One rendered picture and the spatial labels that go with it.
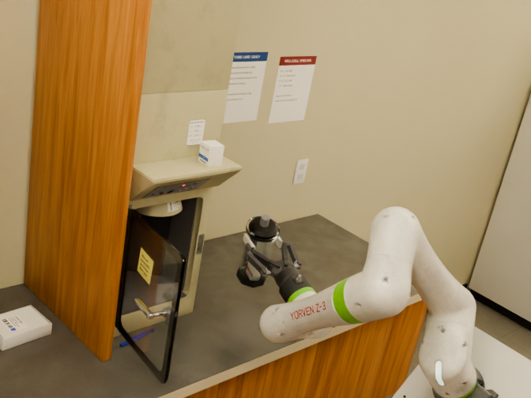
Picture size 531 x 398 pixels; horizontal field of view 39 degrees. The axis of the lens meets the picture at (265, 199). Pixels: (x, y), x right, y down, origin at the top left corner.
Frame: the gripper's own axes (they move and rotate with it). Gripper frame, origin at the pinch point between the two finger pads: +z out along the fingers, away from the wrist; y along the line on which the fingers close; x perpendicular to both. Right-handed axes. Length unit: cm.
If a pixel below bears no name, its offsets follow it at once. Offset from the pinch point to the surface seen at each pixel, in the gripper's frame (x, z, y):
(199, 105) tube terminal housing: -41.3, 18.4, 19.2
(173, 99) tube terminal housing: -45, 17, 28
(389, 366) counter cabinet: 75, -18, -66
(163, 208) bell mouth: -10.6, 10.8, 29.9
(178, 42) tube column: -61, 21, 27
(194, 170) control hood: -29.8, 4.0, 25.3
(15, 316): 20, 9, 75
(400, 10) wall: -24, 91, -112
